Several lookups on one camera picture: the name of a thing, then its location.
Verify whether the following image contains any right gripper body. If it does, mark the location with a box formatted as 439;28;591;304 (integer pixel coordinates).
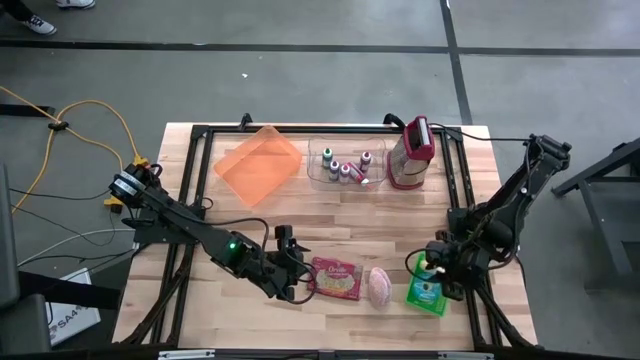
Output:
437;242;484;289

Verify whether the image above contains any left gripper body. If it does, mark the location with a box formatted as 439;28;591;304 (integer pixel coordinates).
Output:
259;249;307;301

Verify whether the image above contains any green plastic basket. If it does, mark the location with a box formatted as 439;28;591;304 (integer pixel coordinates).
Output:
405;252;450;318

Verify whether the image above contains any red popcorn packet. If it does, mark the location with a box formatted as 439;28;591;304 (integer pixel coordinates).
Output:
309;256;365;301

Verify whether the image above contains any pink sugared toy bun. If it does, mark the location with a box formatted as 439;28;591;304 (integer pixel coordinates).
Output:
367;266;394;309

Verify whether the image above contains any orange food colouring bottle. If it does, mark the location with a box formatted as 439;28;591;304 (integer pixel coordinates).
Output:
348;161;372;186

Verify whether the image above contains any orange translucent plastic tray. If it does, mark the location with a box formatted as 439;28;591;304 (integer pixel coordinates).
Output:
213;124;304;207

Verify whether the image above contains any clear plastic bin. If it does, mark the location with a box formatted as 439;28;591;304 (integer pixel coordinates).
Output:
305;137;389;193

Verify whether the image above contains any black metal stand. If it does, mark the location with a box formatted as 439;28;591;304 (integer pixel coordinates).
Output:
551;137;640;294

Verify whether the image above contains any black slanted bar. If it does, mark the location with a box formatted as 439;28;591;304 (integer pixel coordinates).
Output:
18;271;123;312

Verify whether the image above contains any white printed box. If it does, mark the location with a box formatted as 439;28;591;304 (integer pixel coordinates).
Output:
45;268;102;347

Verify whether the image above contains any dark grey equipment cabinet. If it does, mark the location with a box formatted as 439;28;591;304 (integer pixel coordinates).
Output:
0;164;54;359

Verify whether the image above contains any black flat floor bar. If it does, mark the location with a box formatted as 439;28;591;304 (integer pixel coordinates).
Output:
0;103;55;118

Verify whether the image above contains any person's leg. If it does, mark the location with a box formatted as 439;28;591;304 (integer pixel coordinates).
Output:
0;0;34;22

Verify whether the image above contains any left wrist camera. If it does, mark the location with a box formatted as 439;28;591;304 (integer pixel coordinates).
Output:
274;224;295;252

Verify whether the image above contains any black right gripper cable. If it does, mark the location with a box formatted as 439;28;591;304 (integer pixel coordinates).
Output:
404;247;436;281

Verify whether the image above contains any silver metal bracket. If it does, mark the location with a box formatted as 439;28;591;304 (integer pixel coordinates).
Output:
157;349;217;360
437;351;495;360

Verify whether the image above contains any steel box grater red handle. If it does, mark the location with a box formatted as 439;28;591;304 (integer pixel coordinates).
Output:
387;115;436;191

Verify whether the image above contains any black aluminium table frame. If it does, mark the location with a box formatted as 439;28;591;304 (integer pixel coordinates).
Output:
119;122;539;351

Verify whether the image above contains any yellow extension cable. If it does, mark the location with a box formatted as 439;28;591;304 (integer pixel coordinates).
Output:
49;98;150;171
0;84;126;214

